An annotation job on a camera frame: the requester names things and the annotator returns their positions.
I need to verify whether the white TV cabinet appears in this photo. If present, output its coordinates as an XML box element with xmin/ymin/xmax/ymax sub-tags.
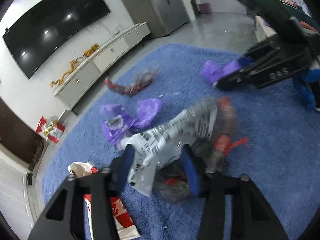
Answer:
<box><xmin>53</xmin><ymin>22</ymin><xmax>151</xmax><ymax>111</ymax></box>

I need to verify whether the black wall television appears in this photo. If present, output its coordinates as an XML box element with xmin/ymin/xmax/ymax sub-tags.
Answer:
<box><xmin>3</xmin><ymin>0</ymin><xmax>111</xmax><ymax>78</ymax></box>

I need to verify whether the grey double-door refrigerator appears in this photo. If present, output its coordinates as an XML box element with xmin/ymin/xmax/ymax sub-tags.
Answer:
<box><xmin>122</xmin><ymin>0</ymin><xmax>190</xmax><ymax>38</ymax></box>

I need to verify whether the white printed plastic bag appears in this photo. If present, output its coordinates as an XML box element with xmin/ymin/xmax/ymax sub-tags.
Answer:
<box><xmin>117</xmin><ymin>97</ymin><xmax>218</xmax><ymax>197</ymax></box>

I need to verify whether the dark brown entrance door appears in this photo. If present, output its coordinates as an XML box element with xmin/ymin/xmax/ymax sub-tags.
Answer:
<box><xmin>0</xmin><ymin>99</ymin><xmax>45</xmax><ymax>171</ymax></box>

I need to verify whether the red and white gift bag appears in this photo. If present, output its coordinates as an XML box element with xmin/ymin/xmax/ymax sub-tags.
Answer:
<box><xmin>36</xmin><ymin>116</ymin><xmax>65</xmax><ymax>143</ymax></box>

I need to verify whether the red clear plastic wrapper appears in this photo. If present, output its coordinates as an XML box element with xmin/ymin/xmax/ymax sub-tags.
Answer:
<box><xmin>104</xmin><ymin>69</ymin><xmax>158</xmax><ymax>96</ymax></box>

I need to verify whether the blue gloved right hand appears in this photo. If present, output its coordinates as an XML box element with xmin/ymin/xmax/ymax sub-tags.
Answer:
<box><xmin>292</xmin><ymin>68</ymin><xmax>319</xmax><ymax>112</ymax></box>

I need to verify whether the blue fluffy rug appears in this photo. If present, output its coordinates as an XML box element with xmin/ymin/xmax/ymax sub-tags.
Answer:
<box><xmin>42</xmin><ymin>44</ymin><xmax>319</xmax><ymax>239</ymax></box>

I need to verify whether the purple stool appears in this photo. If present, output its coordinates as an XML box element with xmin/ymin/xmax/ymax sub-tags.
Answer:
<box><xmin>198</xmin><ymin>3</ymin><xmax>212</xmax><ymax>15</ymax></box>

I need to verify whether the red transparent wrapper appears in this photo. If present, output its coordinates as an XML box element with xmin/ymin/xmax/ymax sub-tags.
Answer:
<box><xmin>154</xmin><ymin>97</ymin><xmax>247</xmax><ymax>203</ymax></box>

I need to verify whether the white red paper bag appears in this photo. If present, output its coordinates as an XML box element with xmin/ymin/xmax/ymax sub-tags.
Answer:
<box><xmin>67</xmin><ymin>161</ymin><xmax>141</xmax><ymax>240</ymax></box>

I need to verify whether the purple wrapper pair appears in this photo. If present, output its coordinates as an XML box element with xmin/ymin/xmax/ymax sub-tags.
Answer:
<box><xmin>99</xmin><ymin>99</ymin><xmax>163</xmax><ymax>149</ymax></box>

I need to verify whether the golden dragon figurine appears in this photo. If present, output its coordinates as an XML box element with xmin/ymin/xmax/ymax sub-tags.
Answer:
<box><xmin>50</xmin><ymin>60</ymin><xmax>78</xmax><ymax>88</ymax></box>

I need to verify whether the golden tiger figurine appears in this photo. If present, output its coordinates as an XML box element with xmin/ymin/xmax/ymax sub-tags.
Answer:
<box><xmin>82</xmin><ymin>44</ymin><xmax>100</xmax><ymax>57</ymax></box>

